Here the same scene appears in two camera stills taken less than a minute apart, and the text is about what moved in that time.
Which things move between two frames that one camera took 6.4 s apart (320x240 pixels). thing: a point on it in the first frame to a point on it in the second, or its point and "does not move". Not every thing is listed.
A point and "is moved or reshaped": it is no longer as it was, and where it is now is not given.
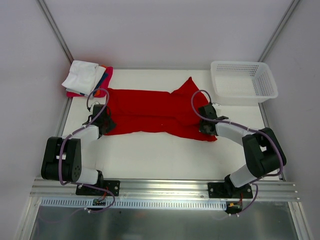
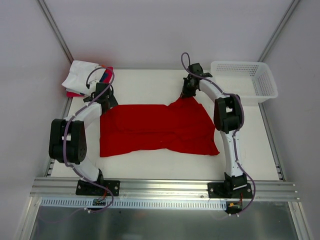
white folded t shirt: [83, 77] does not move
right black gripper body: [204, 128] to [188, 90]
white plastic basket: [242, 83] does not move
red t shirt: [136, 111] is moved or reshaped
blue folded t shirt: [105, 75] does not move
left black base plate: [112, 186] does not move
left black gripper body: [107, 126] to [110, 100]
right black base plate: [218, 190] does not move
